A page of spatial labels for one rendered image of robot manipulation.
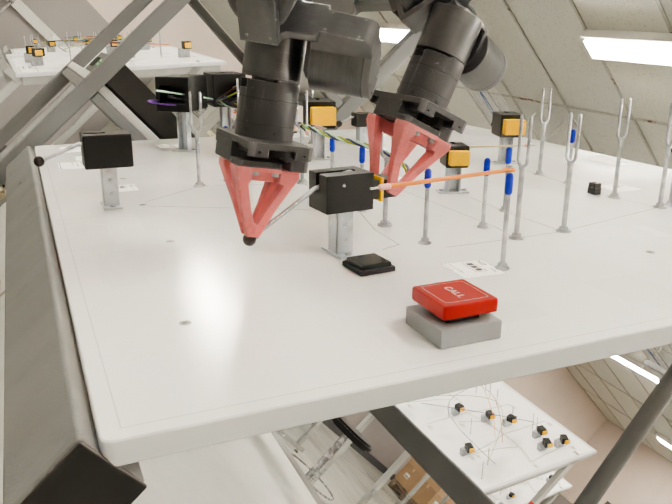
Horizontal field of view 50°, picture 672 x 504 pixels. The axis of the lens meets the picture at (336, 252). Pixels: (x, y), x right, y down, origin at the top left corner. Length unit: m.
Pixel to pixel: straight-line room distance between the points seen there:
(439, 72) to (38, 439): 0.51
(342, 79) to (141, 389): 0.33
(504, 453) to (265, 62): 4.47
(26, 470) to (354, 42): 0.42
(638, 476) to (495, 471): 8.71
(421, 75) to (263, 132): 0.19
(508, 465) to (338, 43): 4.39
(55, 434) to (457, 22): 0.55
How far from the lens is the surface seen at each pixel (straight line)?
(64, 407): 0.50
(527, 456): 5.01
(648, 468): 13.45
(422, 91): 0.77
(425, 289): 0.58
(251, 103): 0.68
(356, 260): 0.72
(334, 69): 0.67
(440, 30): 0.78
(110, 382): 0.52
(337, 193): 0.73
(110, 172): 1.00
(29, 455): 0.50
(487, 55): 0.83
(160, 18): 1.65
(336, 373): 0.51
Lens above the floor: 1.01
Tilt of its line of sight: 5 degrees up
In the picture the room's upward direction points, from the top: 44 degrees clockwise
